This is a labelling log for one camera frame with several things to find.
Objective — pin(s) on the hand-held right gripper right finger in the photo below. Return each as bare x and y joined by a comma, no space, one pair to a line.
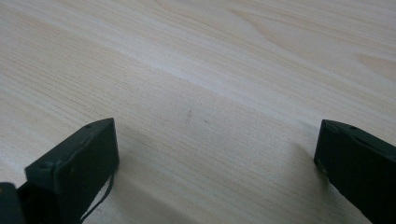
358,165

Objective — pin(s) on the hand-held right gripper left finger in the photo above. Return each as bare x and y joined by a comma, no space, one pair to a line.
77,165

